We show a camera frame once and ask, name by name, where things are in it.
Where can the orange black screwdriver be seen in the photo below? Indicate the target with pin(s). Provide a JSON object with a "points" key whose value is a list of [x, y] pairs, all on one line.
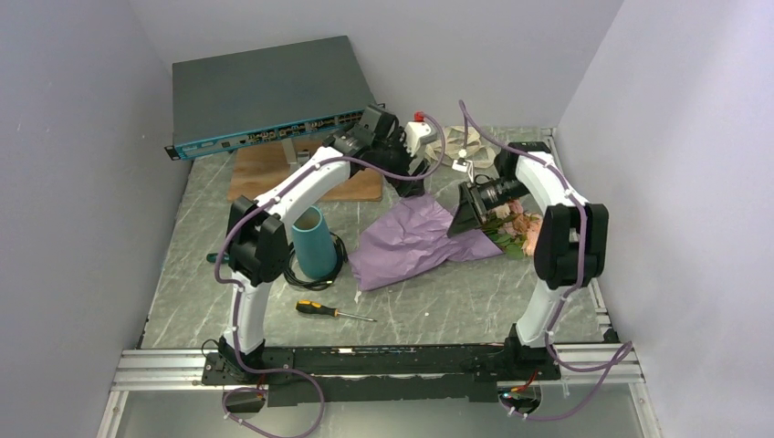
{"points": [[309, 307]]}

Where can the brown wooden board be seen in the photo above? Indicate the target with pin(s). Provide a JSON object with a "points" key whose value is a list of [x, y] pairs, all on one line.
{"points": [[261, 168]]}

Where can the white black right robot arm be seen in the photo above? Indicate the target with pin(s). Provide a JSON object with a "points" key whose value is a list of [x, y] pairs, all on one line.
{"points": [[571, 245]]}

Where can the green handled screwdriver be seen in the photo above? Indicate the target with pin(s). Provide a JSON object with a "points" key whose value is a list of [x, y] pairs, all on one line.
{"points": [[212, 258]]}

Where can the aluminium frame rail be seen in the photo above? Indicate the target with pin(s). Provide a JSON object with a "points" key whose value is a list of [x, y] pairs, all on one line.
{"points": [[183, 370]]}

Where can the teal vase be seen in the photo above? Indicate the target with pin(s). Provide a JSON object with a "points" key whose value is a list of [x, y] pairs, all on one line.
{"points": [[313, 244]]}

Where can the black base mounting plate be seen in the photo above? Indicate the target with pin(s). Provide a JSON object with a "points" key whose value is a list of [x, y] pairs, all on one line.
{"points": [[475, 372]]}

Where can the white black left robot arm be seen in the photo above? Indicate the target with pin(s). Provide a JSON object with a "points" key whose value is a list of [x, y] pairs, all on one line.
{"points": [[256, 247]]}

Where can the purple flower bouquet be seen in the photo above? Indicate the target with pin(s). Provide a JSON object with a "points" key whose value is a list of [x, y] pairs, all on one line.
{"points": [[411, 239]]}

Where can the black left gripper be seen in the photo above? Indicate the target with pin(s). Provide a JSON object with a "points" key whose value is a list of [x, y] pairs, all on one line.
{"points": [[407, 187]]}

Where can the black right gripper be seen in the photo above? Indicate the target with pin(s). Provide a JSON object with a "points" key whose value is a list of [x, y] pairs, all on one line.
{"points": [[468, 216]]}

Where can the grey teal network switch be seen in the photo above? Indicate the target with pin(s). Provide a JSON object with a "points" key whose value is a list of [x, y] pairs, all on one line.
{"points": [[228, 102]]}

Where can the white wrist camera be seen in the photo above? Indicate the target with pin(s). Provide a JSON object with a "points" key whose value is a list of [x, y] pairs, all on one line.
{"points": [[418, 133], [462, 162]]}

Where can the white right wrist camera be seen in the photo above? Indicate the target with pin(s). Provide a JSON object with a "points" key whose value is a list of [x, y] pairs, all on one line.
{"points": [[462, 162]]}

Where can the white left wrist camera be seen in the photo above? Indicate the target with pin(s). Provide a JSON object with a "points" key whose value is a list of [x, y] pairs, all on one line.
{"points": [[418, 133]]}

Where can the beige ribbon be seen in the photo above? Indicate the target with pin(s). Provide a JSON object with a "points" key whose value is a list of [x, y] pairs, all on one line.
{"points": [[477, 149]]}

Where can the grey metal stand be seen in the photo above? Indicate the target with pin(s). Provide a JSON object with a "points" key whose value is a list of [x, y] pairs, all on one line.
{"points": [[297, 152]]}

